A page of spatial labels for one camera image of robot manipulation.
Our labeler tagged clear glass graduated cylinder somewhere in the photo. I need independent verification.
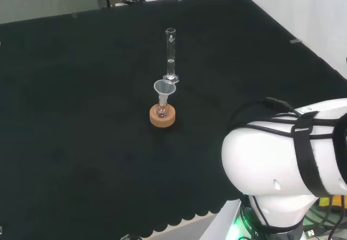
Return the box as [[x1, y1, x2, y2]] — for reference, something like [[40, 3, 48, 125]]
[[162, 27, 181, 84]]

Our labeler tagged clear round-bottom flask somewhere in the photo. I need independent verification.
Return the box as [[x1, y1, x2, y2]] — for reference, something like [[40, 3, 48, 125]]
[[155, 100, 170, 120]]

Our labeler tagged clear plastic funnel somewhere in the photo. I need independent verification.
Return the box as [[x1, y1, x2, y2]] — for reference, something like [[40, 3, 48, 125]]
[[153, 79, 177, 107]]

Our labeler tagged black bench cloth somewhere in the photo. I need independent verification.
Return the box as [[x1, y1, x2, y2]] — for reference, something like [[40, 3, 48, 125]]
[[0, 0, 347, 240]]

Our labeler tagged yellow stop button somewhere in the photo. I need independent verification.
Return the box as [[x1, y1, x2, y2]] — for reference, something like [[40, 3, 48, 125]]
[[318, 194, 347, 207]]

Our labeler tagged brown cork ring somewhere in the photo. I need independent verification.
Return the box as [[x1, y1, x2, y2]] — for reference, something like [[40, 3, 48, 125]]
[[149, 103, 177, 129]]

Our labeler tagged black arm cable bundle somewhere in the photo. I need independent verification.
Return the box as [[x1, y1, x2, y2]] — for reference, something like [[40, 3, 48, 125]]
[[229, 96, 347, 141]]

